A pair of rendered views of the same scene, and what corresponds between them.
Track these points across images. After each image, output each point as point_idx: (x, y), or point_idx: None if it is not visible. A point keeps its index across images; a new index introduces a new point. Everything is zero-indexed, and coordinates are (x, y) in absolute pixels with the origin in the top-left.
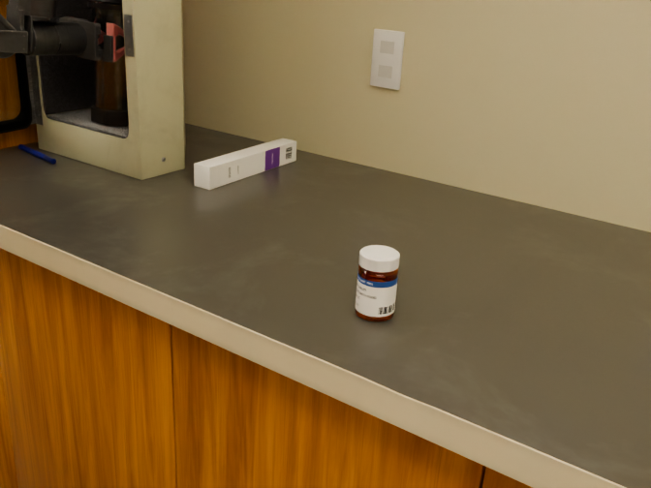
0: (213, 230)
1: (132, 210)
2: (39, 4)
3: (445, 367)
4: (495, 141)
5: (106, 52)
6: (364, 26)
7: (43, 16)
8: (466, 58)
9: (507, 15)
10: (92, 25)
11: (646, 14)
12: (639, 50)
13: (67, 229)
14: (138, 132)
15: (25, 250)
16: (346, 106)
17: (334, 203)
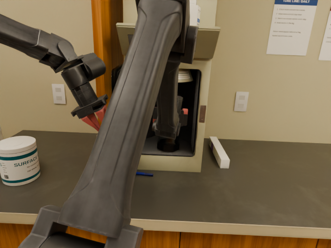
0: (275, 189)
1: (234, 190)
2: (180, 108)
3: None
4: (281, 124)
5: (183, 121)
6: (231, 90)
7: (180, 113)
8: (271, 99)
9: (286, 84)
10: (182, 111)
11: (330, 82)
12: (328, 92)
13: (243, 212)
14: (201, 153)
15: (238, 230)
16: (222, 119)
17: (267, 160)
